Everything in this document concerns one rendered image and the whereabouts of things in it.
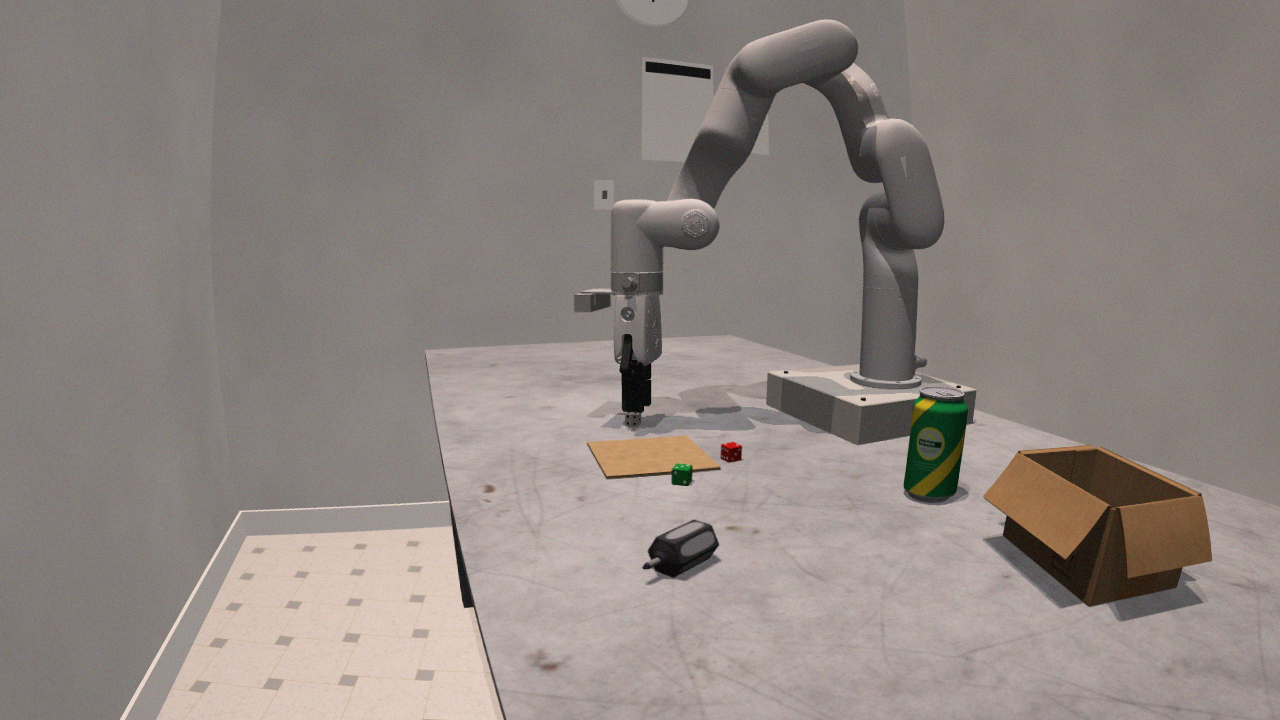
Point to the green soda can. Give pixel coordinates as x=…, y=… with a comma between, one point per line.
x=936, y=443

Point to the green die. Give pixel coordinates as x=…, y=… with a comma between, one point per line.
x=682, y=474

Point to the tan mat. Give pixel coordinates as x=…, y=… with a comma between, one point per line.
x=649, y=456

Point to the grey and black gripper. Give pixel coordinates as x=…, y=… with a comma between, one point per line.
x=638, y=338

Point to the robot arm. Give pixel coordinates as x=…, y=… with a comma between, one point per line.
x=913, y=217

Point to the open brown cardboard box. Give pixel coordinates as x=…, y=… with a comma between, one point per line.
x=1151, y=537

